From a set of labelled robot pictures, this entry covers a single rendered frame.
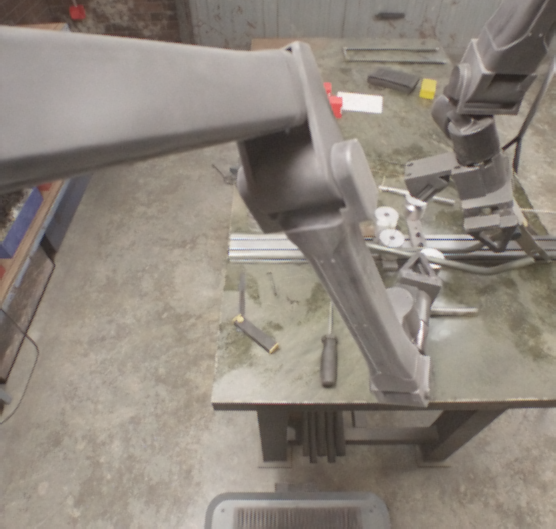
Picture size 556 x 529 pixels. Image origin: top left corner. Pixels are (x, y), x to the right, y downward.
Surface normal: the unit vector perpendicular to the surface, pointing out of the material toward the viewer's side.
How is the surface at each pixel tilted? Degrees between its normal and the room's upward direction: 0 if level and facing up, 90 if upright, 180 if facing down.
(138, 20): 90
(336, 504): 0
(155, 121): 67
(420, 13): 90
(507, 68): 106
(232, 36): 90
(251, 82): 61
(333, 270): 89
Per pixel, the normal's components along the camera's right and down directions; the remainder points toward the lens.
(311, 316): 0.00, -0.65
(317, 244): -0.29, 0.73
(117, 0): 0.00, 0.76
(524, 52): 0.00, 0.91
